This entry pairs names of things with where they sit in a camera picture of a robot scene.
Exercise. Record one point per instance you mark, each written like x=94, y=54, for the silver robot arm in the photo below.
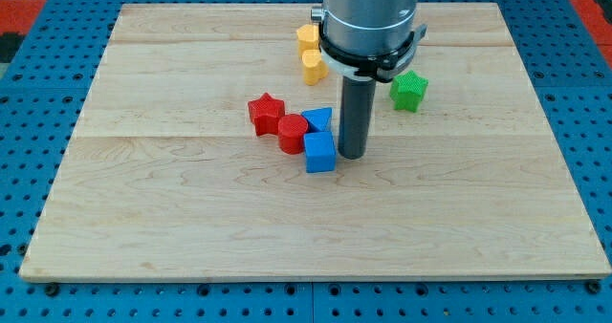
x=368, y=39

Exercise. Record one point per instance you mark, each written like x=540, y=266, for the blue cube block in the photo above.
x=320, y=152

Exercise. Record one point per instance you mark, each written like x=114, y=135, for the red cylinder block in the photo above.
x=291, y=129

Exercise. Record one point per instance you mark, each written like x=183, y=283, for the blue triangle block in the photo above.
x=319, y=120

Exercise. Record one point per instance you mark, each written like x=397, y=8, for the red star block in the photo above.
x=265, y=114

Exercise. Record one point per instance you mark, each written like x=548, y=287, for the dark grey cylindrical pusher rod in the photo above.
x=357, y=98

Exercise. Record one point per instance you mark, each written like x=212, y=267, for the yellow heart block front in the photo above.
x=314, y=69

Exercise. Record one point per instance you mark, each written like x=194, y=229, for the yellow block rear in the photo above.
x=307, y=37

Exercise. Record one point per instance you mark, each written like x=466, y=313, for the green star block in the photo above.
x=408, y=91

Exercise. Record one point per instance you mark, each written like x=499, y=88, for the wooden board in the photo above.
x=164, y=180

